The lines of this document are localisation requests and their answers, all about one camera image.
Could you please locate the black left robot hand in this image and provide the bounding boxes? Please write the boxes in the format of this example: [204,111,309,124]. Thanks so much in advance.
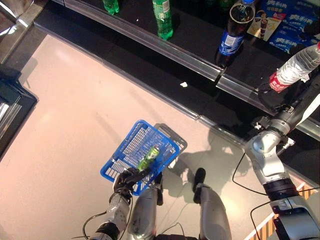
[113,167,152,195]

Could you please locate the black robot pelvis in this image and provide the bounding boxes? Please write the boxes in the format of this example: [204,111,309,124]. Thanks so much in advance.
[154,233,201,240]

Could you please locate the black low shelf unit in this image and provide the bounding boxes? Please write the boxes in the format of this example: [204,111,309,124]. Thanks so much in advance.
[0,63,39,161]

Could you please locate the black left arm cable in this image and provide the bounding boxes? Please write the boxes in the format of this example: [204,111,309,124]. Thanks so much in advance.
[81,211,108,240]

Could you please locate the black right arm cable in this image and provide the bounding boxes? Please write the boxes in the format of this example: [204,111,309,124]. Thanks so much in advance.
[231,151,270,197]

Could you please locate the blue Oreo cookie box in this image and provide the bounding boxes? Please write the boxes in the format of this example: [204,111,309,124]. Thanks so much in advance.
[258,0,320,16]
[279,9,320,35]
[268,29,320,55]

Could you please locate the green soda can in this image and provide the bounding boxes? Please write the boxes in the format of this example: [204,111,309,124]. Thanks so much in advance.
[144,146,161,161]

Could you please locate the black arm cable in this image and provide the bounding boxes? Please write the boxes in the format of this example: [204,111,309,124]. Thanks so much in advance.
[81,211,108,240]
[231,151,270,197]

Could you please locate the clear price tag rail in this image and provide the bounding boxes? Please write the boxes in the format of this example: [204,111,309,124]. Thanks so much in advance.
[0,96,22,141]
[63,0,223,82]
[215,74,320,135]

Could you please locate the clear water bottle red label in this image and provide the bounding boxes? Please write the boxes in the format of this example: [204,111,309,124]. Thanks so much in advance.
[268,41,320,94]

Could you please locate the small Pepsi cola bottle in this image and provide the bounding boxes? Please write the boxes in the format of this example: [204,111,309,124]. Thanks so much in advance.
[215,0,257,68]

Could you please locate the blue plastic shopping basket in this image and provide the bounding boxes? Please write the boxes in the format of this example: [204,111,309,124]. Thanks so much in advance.
[99,119,181,196]

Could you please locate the glossy brown end panel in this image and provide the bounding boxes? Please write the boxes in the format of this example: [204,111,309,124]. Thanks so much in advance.
[0,0,50,65]

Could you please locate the black drinks shelf board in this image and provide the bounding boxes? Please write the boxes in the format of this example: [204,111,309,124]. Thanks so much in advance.
[49,0,320,136]

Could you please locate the black shelf base plinth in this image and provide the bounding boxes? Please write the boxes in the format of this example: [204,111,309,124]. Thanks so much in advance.
[33,7,320,187]

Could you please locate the blue Oreo cookie boxes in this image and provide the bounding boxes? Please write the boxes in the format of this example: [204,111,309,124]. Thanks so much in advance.
[246,9,288,42]

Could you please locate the green Sprite bottle yellow cap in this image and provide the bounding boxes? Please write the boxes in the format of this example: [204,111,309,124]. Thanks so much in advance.
[152,0,174,41]
[101,0,120,15]

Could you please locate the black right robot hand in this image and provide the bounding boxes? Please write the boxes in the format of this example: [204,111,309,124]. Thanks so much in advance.
[276,67,320,113]

